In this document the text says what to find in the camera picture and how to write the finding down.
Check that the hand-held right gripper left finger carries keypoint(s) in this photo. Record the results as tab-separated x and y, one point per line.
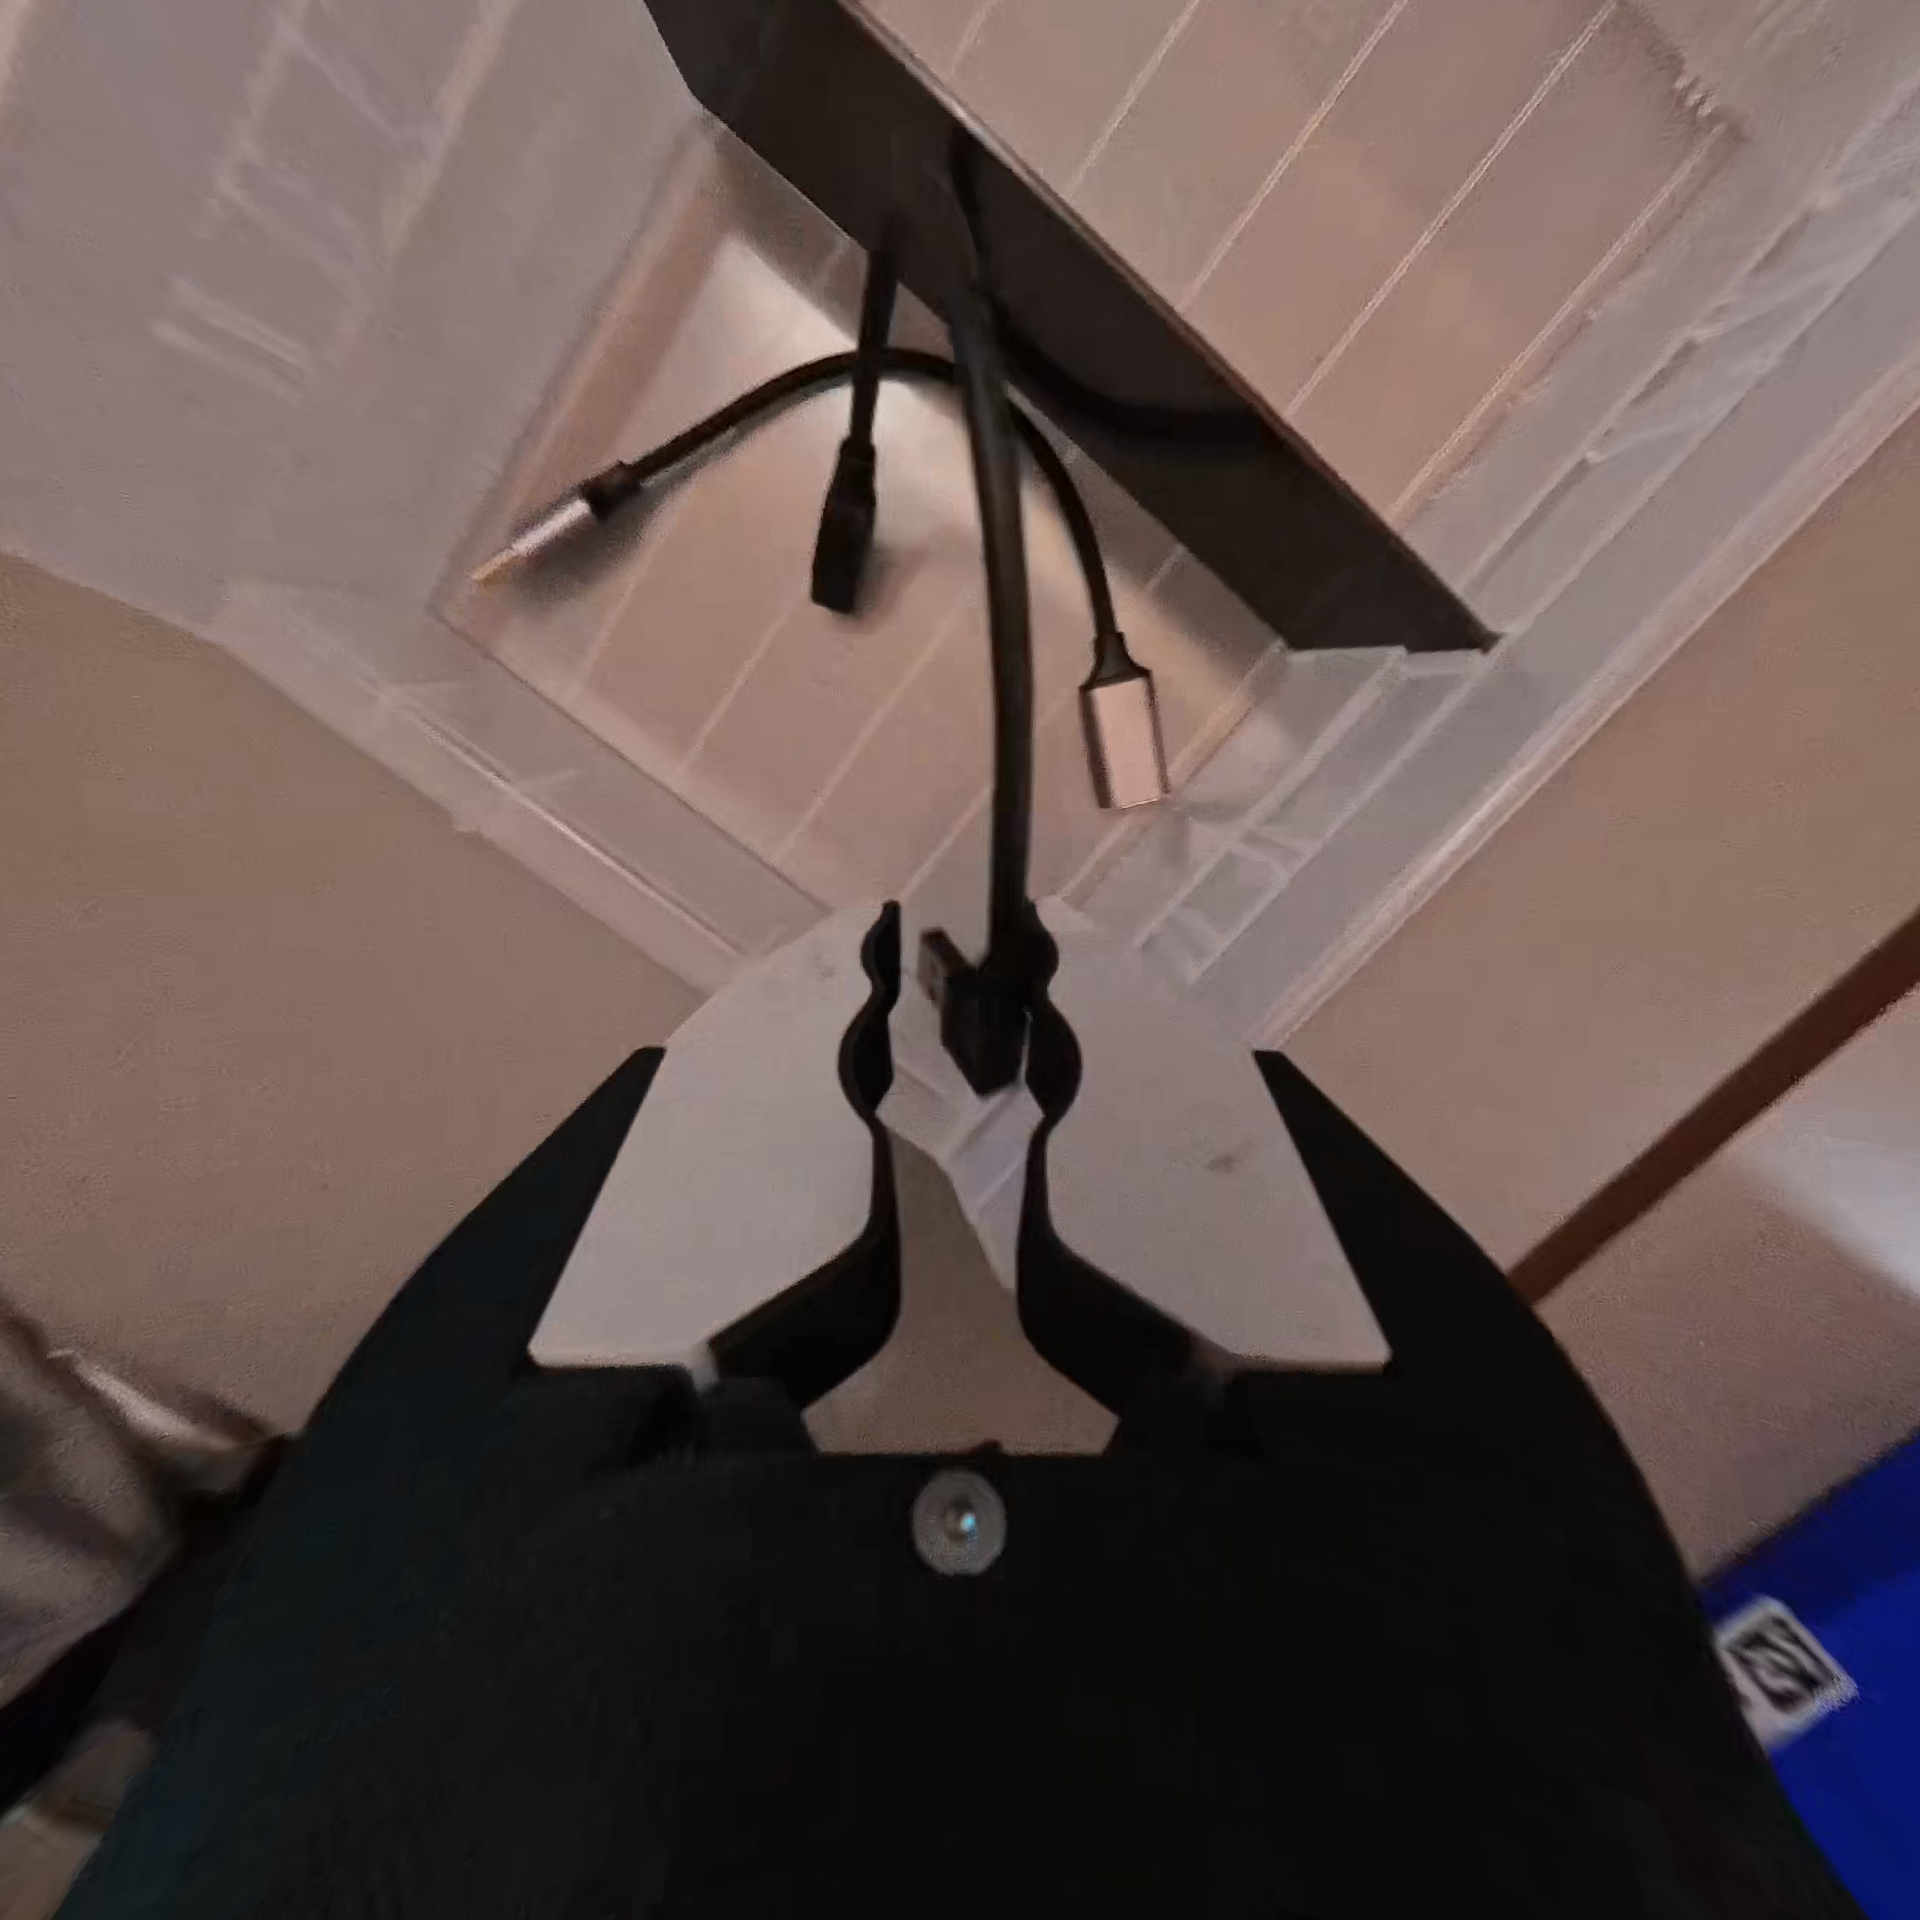
751	1172

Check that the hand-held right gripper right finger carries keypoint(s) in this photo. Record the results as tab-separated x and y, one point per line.
1202	1185

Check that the clear plastic bin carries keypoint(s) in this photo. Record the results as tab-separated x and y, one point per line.
676	676

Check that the white desk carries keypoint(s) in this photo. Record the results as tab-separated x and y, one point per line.
224	931

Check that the dark flat panel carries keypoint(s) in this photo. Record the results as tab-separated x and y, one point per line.
1202	465

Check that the black-and-white marker tag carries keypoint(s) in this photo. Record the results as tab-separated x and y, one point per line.
1787	1675

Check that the blue plastic bin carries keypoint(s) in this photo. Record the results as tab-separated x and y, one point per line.
1876	1830

